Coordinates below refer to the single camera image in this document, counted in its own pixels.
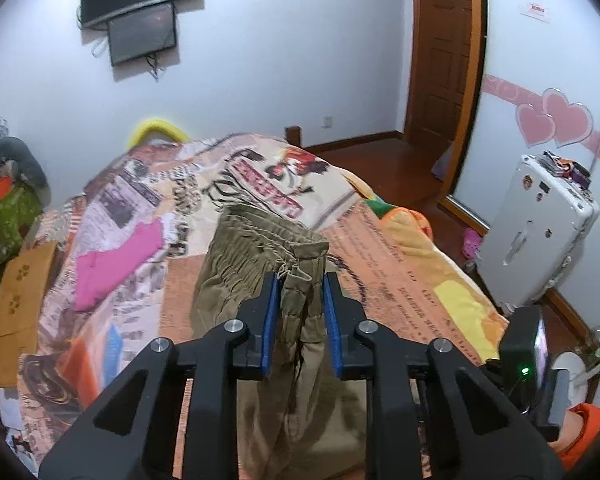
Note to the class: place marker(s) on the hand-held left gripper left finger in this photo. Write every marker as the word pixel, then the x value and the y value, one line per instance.
pixel 270 330

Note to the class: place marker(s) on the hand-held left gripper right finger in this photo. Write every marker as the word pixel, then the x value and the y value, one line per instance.
pixel 332 330

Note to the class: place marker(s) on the khaki pants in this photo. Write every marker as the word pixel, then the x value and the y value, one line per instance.
pixel 250 265

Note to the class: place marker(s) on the person's right forearm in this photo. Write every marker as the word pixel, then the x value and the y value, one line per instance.
pixel 590 425

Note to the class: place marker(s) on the white round fan base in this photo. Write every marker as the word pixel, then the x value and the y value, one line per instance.
pixel 572 365

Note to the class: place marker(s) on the bed with printed blanket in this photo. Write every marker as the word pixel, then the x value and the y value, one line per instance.
pixel 405 270

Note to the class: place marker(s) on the pink slipper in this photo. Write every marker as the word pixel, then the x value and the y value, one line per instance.
pixel 470 244

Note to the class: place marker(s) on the white suitcase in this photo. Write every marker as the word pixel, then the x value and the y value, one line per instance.
pixel 530 230

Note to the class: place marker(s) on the pink cloth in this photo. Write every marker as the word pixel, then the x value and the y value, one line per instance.
pixel 115 270

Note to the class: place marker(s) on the small items on suitcase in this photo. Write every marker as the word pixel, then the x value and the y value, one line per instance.
pixel 567 167

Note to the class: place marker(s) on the wooden bedpost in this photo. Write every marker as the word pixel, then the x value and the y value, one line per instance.
pixel 292 136

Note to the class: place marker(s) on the yellow foam tube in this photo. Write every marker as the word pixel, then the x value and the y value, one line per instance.
pixel 152 125

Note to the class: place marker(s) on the wooden lap desk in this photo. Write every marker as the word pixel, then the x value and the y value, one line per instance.
pixel 20 310

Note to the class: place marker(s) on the green patterned storage box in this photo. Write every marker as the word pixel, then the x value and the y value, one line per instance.
pixel 5 225

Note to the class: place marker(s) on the white heart-decorated wardrobe door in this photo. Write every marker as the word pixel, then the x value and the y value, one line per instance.
pixel 510 60

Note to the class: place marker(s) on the brown wooden door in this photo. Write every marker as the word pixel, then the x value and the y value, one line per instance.
pixel 445 60

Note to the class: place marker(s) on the grey plush pillow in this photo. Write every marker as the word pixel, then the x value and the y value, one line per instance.
pixel 25 160

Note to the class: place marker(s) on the white red door label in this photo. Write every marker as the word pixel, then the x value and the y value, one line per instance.
pixel 535 10

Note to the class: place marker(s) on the white wall socket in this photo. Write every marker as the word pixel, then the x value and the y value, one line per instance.
pixel 327 121

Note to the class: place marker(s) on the small black wall monitor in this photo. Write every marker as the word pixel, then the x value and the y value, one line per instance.
pixel 140 35

